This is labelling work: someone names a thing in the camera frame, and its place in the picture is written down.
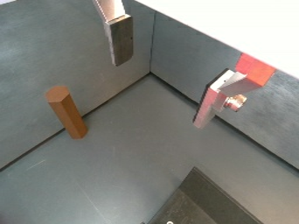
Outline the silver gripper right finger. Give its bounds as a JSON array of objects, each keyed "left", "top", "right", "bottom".
[{"left": 193, "top": 53, "right": 277, "bottom": 129}]

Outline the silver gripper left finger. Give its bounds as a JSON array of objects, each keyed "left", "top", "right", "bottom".
[{"left": 92, "top": 0, "right": 134, "bottom": 67}]

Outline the brown hexagonal peg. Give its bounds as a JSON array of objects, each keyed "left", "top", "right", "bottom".
[{"left": 46, "top": 86, "right": 88, "bottom": 139}]

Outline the dark grey arch block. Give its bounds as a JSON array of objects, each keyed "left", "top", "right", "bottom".
[{"left": 147, "top": 167, "right": 265, "bottom": 224}]

